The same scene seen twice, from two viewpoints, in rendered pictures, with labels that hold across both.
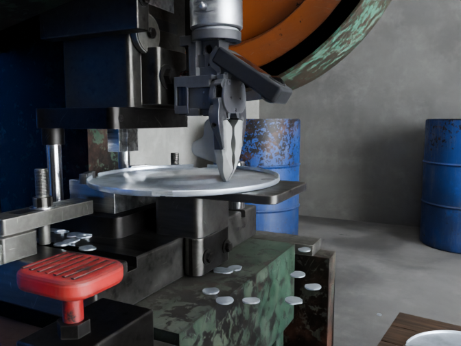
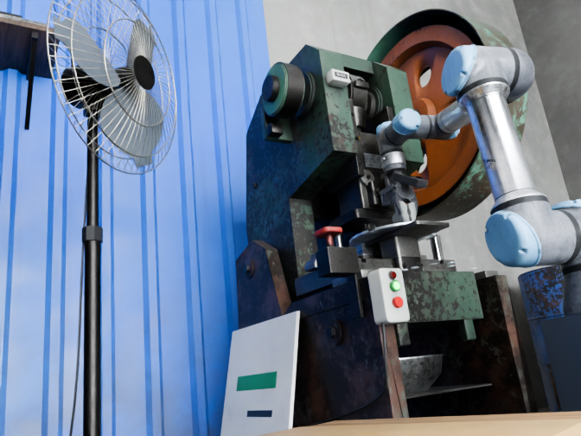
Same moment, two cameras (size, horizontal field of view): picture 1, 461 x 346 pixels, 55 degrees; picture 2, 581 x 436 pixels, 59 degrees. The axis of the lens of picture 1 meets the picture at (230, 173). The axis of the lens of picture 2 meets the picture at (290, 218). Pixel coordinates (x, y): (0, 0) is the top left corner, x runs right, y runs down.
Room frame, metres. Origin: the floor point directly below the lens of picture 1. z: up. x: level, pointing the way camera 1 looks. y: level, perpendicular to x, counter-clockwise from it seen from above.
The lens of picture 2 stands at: (-0.86, -0.51, 0.39)
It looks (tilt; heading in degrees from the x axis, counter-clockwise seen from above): 17 degrees up; 32
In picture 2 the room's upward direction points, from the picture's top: 7 degrees counter-clockwise
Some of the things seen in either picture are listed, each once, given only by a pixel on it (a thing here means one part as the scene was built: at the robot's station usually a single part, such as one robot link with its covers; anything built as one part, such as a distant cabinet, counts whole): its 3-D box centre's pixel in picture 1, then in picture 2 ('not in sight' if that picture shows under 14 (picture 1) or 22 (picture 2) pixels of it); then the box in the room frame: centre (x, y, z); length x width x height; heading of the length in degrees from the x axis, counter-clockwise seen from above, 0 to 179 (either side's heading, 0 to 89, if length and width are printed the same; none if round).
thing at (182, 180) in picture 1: (185, 177); (394, 236); (0.68, 0.07, 0.78); 0.29 x 0.29 x 0.01
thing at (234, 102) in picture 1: (212, 76); (396, 187); (0.65, 0.03, 0.94); 0.09 x 0.08 x 0.12; 63
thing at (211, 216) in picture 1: (213, 223); (408, 253); (0.65, 0.03, 0.72); 0.25 x 0.14 x 0.14; 63
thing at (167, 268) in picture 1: (123, 237); (375, 278); (0.73, 0.18, 0.68); 0.45 x 0.30 x 0.06; 153
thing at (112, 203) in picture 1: (123, 189); (372, 253); (0.73, 0.18, 0.76); 0.15 x 0.09 x 0.05; 153
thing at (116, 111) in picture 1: (117, 125); (366, 225); (0.73, 0.19, 0.86); 0.20 x 0.16 x 0.05; 153
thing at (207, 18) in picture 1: (215, 18); (392, 163); (0.65, 0.02, 1.02); 0.08 x 0.08 x 0.05
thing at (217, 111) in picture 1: (220, 118); (399, 201); (0.62, 0.01, 0.87); 0.05 x 0.02 x 0.09; 153
